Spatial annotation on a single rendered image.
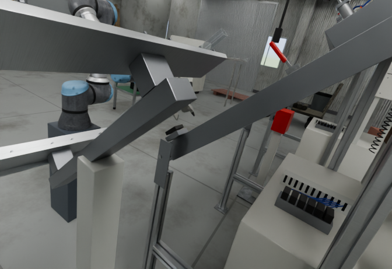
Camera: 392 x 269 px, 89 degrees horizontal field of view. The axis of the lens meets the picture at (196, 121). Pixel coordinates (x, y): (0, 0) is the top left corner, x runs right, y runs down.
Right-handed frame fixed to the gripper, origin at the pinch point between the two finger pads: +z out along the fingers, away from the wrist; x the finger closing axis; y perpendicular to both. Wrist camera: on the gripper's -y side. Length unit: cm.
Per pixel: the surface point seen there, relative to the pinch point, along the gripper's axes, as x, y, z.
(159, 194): 25.0, 6.3, 23.4
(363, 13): 17, -63, 5
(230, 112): 21.0, -29.7, 10.0
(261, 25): -720, 56, -294
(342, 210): -10, -36, 55
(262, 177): -83, 20, 57
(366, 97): -49, -60, 27
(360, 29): 17, -61, 8
